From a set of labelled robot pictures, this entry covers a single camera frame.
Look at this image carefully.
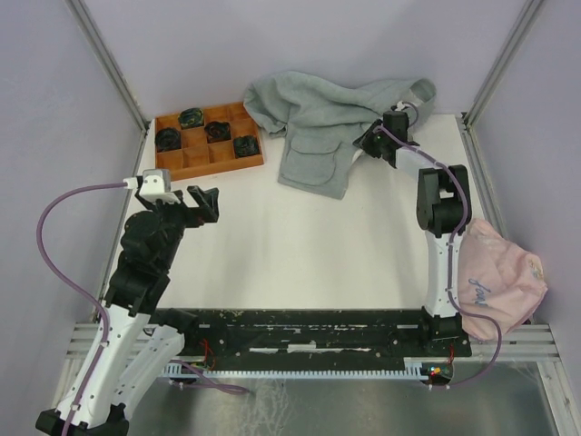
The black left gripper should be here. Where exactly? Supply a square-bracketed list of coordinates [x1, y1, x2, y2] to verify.
[137, 183, 219, 269]

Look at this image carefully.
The grey zip jacket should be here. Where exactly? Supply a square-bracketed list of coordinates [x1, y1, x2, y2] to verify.
[243, 71, 437, 200]

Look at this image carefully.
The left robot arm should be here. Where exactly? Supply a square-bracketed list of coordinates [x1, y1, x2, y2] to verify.
[35, 176, 219, 435]

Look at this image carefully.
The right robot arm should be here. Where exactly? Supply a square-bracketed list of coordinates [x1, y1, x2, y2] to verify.
[354, 111, 472, 355]

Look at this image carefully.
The wooden compartment tray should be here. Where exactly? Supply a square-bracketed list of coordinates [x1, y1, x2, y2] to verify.
[153, 102, 264, 181]

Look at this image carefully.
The dark rolled sock right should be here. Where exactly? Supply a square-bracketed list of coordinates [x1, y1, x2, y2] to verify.
[232, 135, 260, 158]

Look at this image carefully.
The dark rolled sock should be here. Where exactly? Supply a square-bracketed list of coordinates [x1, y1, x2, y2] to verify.
[178, 107, 204, 130]
[232, 135, 260, 158]
[154, 127, 182, 153]
[204, 121, 231, 144]

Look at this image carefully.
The dark rolled sock middle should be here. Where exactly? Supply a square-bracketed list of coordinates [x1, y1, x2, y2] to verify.
[204, 121, 231, 144]

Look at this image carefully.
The dark rolled sock left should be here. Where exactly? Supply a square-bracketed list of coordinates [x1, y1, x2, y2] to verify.
[154, 127, 182, 153]

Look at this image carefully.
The dark rolled sock top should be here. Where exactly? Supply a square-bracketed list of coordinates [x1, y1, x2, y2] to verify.
[178, 107, 204, 130]

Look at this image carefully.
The pink cloth bag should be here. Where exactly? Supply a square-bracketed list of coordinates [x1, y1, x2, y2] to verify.
[458, 219, 548, 341]

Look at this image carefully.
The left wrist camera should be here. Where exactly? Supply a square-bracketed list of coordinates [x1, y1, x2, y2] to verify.
[135, 169, 180, 204]

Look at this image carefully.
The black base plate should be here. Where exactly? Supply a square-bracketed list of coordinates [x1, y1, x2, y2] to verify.
[151, 309, 472, 361]

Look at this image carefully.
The left aluminium frame post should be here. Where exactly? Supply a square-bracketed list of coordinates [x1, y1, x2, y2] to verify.
[65, 0, 149, 132]

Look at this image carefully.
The aluminium frame post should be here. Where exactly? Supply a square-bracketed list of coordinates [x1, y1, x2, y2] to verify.
[65, 0, 149, 132]
[462, 0, 546, 131]

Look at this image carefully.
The right aluminium frame post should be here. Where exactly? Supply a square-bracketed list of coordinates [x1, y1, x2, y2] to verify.
[462, 0, 546, 131]

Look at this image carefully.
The light blue cable duct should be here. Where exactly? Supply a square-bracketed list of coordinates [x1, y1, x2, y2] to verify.
[162, 356, 432, 379]

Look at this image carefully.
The aluminium front rail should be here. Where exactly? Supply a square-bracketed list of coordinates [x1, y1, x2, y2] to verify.
[65, 323, 560, 363]

